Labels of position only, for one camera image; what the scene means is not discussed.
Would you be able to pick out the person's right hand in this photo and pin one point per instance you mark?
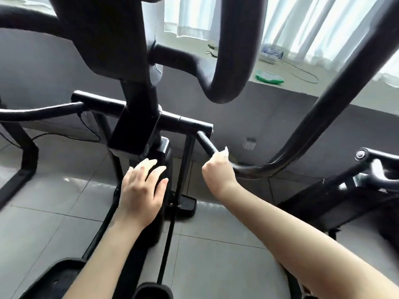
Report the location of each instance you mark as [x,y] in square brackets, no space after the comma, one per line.
[218,174]

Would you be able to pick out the person's right forearm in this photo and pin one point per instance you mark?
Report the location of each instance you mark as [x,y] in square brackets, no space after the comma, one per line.
[299,246]

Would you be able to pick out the person's left forearm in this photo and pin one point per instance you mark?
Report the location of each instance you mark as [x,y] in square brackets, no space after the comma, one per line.
[106,261]

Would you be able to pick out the person's left hand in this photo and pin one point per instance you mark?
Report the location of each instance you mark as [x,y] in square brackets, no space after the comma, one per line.
[142,193]

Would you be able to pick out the white curtain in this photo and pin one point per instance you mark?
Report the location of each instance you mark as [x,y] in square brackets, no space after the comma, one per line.
[324,25]

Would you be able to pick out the white green wet wipes pack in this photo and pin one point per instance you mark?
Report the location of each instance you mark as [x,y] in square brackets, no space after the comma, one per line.
[269,77]

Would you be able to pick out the blue wipes pack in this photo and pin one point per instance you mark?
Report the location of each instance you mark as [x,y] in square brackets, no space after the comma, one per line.
[272,51]

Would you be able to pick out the white wall socket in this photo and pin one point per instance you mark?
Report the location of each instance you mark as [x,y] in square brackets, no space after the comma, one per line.
[249,144]

